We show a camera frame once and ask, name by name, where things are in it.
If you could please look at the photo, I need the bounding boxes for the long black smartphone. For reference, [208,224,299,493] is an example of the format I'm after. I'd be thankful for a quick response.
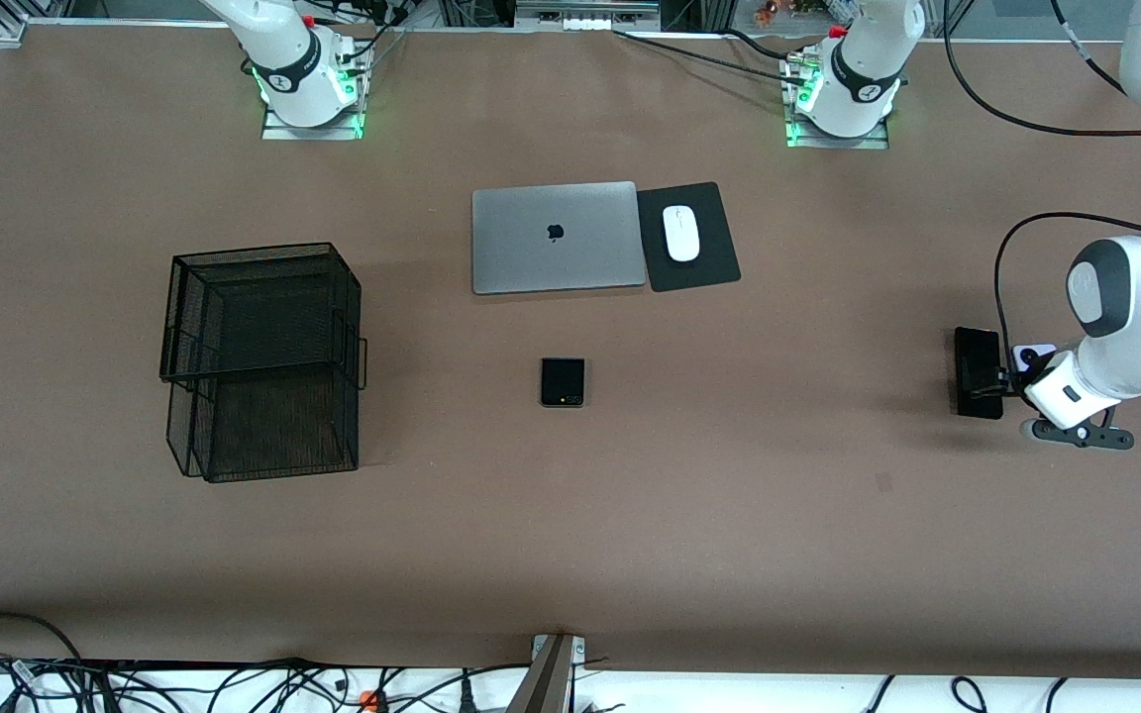
[954,326,1006,421]

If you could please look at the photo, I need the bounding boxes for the small black flip phone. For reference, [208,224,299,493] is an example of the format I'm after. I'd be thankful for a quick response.
[541,357,586,409]

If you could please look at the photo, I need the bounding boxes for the lilac flip phone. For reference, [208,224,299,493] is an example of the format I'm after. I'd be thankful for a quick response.
[1012,343,1060,377]

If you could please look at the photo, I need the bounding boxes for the black mouse pad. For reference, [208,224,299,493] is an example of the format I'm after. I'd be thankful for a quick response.
[636,181,742,293]

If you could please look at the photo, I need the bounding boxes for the white computer mouse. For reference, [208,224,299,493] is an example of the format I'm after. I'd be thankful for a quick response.
[663,205,701,263]

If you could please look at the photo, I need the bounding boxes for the silver closed laptop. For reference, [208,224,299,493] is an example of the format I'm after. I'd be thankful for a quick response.
[471,181,649,296]

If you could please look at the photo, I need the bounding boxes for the grey power strip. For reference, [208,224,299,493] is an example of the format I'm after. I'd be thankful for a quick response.
[516,0,661,32]

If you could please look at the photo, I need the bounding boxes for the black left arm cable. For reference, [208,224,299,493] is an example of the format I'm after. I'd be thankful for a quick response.
[944,0,1141,377]

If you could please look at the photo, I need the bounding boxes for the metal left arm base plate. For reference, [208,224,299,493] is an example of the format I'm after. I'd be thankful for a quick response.
[786,109,890,151]

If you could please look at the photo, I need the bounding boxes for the black cable on table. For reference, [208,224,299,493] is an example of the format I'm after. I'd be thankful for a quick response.
[613,29,809,86]

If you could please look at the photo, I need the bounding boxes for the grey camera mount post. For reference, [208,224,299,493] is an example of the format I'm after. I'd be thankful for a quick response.
[506,634,586,713]

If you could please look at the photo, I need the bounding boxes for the black wire mesh organizer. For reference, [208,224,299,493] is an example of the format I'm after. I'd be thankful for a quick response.
[159,242,369,484]

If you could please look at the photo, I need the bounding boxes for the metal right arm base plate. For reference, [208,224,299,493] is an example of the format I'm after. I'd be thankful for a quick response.
[261,99,365,141]

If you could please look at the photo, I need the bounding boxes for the black looped floor cable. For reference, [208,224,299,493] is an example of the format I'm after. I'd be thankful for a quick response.
[0,611,88,713]

